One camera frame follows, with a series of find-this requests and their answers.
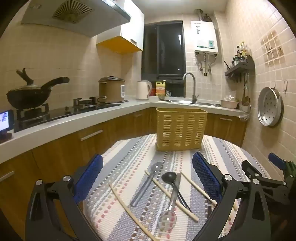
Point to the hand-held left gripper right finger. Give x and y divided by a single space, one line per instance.
205 176

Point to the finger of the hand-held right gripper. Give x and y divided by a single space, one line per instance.
276 160
248 168

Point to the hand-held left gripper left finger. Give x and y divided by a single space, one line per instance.
91 176

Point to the wooden chopstick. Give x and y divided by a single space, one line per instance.
196 186
129 210
166 191

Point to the black plastic spoon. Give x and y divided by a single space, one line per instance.
168 177

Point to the grey slotted spoon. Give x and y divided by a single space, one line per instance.
144 187

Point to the yellow slotted plastic basket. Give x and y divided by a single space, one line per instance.
181 125

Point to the wooden base cabinets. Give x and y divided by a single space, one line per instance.
69 148

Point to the striped woven tablecloth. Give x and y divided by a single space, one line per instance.
129 162

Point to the round metal steamer tray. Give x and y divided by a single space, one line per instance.
269 107

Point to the white kitchen countertop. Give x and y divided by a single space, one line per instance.
57 125

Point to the black gas stove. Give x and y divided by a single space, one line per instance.
69 111

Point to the hanging wooden spatula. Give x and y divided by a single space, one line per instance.
244 98

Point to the steel sink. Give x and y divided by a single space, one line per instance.
180 101

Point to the metal kitchen faucet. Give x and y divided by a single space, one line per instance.
193 92

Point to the brown rice cooker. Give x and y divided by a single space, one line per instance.
111 90

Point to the yellow detergent bottle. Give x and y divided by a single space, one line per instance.
160 89

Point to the white electric kettle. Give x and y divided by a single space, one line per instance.
142 90

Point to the black wok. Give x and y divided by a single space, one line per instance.
30 97

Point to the small phone screen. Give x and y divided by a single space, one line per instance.
5 119

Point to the row of condiment bottles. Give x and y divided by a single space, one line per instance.
241 54

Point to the water heater pipes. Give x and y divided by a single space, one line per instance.
205 63

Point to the dark window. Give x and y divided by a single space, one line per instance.
166 51

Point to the white water heater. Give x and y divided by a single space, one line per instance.
204 34

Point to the range hood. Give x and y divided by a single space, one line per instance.
92 20

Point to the metal flue pipe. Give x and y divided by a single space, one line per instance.
198 15

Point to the wall hook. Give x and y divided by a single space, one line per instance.
285 87

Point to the grey wall spice rack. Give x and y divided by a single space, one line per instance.
240 68

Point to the white wall cabinet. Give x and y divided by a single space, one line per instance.
131 25

